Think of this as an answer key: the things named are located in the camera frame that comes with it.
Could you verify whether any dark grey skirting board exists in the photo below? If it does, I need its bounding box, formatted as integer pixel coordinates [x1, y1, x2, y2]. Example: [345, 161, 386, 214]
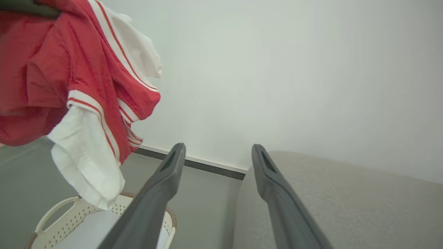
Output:
[134, 148, 246, 181]

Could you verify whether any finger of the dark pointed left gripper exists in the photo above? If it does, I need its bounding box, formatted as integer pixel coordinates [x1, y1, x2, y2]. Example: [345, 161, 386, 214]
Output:
[0, 0, 62, 19]

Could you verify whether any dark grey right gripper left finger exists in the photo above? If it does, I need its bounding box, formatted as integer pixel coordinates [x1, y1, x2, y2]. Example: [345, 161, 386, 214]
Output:
[98, 143, 187, 249]

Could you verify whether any red and white shirt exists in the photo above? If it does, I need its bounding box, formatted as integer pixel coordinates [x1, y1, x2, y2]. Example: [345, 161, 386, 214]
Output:
[0, 0, 163, 211]

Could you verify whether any beige fabric sofa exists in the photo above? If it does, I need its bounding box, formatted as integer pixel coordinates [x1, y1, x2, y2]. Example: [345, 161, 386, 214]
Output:
[233, 150, 443, 249]

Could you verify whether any cream perforated laundry basket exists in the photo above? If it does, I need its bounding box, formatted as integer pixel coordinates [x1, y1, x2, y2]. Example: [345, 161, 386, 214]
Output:
[29, 191, 177, 249]

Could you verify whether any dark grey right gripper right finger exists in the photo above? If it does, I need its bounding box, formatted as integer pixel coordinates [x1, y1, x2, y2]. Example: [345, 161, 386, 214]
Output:
[251, 144, 333, 249]

